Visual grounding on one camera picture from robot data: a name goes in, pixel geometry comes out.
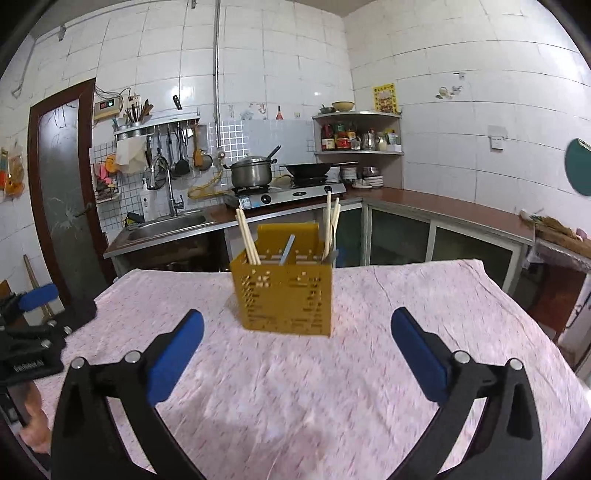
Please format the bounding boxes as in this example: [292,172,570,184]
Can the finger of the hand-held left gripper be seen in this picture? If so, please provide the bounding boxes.
[28,296,99,344]
[0,284,60,324]

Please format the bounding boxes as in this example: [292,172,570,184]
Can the white soap bottle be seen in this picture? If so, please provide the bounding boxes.
[141,184,160,221]

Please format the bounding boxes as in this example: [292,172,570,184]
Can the light blue utensil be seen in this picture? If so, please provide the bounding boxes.
[278,234,296,267]

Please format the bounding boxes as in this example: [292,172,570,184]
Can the yellow hose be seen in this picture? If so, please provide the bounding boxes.
[188,170,232,200]

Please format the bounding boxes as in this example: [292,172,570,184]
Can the stack of dishes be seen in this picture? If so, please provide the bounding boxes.
[342,166,384,189]

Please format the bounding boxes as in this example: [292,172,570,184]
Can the row of condiment bottles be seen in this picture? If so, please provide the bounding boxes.
[321,122,402,152]

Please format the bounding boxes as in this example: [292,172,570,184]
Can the bundle of greens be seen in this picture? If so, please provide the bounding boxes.
[519,209,591,245]

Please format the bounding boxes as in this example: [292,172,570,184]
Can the kitchen base cabinets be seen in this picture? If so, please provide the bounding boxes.
[332,198,532,296]

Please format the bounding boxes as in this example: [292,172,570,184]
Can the teal cutting board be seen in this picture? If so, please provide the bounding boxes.
[565,137,591,197]

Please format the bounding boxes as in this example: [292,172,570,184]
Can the yellow wall poster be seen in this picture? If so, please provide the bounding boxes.
[372,83,399,114]

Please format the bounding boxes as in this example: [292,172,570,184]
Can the gas stove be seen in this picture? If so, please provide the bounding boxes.
[224,182,347,208]

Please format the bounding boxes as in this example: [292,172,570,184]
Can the pink floral tablecloth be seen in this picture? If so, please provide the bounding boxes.
[32,258,591,480]

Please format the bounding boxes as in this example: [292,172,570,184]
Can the steel sink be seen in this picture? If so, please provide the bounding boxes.
[104,210,218,259]

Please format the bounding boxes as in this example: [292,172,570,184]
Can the brown kitchen counter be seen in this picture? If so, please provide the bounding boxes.
[203,187,536,245]

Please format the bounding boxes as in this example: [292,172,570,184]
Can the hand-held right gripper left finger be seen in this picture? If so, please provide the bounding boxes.
[51,309,206,480]

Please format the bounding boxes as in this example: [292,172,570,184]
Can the corner wall shelf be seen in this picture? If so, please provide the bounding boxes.
[311,111,404,155]

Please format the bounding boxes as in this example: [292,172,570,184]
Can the orange hanging bag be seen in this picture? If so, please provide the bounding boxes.
[0,148,26,201]

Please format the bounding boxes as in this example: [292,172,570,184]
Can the steel cooking pot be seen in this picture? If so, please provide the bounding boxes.
[224,156,278,189]

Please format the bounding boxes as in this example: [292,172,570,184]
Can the grey wall pipe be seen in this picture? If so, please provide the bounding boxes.
[213,0,221,155]

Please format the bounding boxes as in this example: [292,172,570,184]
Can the black hanging ladle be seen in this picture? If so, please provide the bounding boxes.
[173,127,191,177]

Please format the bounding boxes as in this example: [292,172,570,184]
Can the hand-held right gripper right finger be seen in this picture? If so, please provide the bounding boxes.
[388,307,543,480]

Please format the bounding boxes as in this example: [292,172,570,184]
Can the chrome sink faucet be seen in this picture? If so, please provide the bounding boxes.
[147,155,185,217]

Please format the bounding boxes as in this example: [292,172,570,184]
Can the person's left hand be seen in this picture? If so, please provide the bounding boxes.
[21,383,51,455]

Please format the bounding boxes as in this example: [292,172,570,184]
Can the wall control box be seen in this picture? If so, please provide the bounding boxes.
[93,97,124,121]

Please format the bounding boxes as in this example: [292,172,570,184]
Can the black wok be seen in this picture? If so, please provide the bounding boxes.
[279,161,358,180]

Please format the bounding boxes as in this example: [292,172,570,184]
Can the steel wall utensil rack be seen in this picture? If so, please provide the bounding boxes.
[113,117,201,139]

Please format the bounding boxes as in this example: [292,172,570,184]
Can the yellow perforated utensil holder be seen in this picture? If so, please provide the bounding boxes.
[230,223,334,339]

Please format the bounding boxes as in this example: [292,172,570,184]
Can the brown glass door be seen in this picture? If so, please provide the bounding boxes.
[28,78,116,319]

